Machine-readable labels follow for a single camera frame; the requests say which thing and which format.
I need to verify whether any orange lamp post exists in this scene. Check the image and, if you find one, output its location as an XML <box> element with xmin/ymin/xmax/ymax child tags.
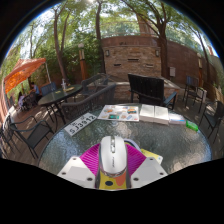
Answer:
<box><xmin>196</xmin><ymin>52</ymin><xmax>204</xmax><ymax>80</ymax></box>
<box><xmin>77</xmin><ymin>42</ymin><xmax>89</xmax><ymax>81</ymax></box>

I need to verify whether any grey wall box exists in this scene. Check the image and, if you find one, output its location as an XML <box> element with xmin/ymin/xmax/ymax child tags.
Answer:
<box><xmin>168</xmin><ymin>66</ymin><xmax>177</xmax><ymax>78</ymax></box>

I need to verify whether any blue chair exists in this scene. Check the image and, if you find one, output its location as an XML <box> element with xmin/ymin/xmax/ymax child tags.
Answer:
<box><xmin>40</xmin><ymin>81</ymin><xmax>58</xmax><ymax>97</ymax></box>

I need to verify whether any green box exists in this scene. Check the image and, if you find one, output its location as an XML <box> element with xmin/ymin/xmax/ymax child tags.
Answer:
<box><xmin>185</xmin><ymin>120</ymin><xmax>200</xmax><ymax>132</ymax></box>

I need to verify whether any white computer mouse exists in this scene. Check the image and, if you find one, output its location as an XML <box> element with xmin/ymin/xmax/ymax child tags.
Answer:
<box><xmin>95</xmin><ymin>135</ymin><xmax>132</xmax><ymax>188</ymax></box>

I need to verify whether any small white book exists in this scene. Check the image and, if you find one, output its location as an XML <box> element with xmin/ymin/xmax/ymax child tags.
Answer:
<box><xmin>168</xmin><ymin>113</ymin><xmax>187</xmax><ymax>126</ymax></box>

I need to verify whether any orange parasol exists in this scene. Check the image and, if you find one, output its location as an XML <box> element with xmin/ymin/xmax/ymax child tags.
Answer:
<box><xmin>3</xmin><ymin>57</ymin><xmax>47</xmax><ymax>95</ymax></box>

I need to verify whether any person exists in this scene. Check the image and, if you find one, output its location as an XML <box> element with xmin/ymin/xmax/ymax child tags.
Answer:
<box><xmin>17</xmin><ymin>92</ymin><xmax>28</xmax><ymax>108</ymax></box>
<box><xmin>29</xmin><ymin>82</ymin><xmax>41</xmax><ymax>97</ymax></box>

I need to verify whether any printed picture sheet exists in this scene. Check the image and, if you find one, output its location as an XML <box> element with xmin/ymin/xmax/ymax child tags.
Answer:
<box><xmin>97</xmin><ymin>104</ymin><xmax>141</xmax><ymax>123</ymax></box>

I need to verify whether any slender dark tree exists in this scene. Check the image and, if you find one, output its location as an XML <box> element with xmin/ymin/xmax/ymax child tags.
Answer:
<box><xmin>94</xmin><ymin>0</ymin><xmax>108</xmax><ymax>74</ymax></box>

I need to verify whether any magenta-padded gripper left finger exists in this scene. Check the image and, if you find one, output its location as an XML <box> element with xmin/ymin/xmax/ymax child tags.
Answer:
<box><xmin>57</xmin><ymin>143</ymin><xmax>102</xmax><ymax>189</ymax></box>

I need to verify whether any yellow paper sheet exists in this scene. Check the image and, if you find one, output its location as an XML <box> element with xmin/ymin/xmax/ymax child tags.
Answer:
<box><xmin>139</xmin><ymin>148</ymin><xmax>164</xmax><ymax>165</ymax></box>

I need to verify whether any black wooden slatted chair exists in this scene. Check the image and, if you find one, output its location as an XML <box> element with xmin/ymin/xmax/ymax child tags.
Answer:
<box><xmin>127</xmin><ymin>73</ymin><xmax>179</xmax><ymax>111</ymax></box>

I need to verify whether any yellow duck mouse pad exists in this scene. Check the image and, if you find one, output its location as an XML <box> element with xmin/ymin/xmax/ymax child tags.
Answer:
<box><xmin>99</xmin><ymin>138</ymin><xmax>143</xmax><ymax>191</ymax></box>

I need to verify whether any large forked tree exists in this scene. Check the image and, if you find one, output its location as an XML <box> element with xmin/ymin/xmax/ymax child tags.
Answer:
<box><xmin>121</xmin><ymin>0</ymin><xmax>188</xmax><ymax>80</ymax></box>

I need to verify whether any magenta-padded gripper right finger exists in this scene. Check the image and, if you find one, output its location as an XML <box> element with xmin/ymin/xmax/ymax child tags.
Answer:
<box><xmin>125</xmin><ymin>143</ymin><xmax>168</xmax><ymax>189</ymax></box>

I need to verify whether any dark wicker chair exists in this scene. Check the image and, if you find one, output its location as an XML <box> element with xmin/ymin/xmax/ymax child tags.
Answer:
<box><xmin>80</xmin><ymin>72</ymin><xmax>110</xmax><ymax>98</ymax></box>

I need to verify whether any black metal slatted chair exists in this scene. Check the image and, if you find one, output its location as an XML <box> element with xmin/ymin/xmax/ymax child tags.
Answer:
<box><xmin>182</xmin><ymin>75</ymin><xmax>208</xmax><ymax>108</ymax></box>

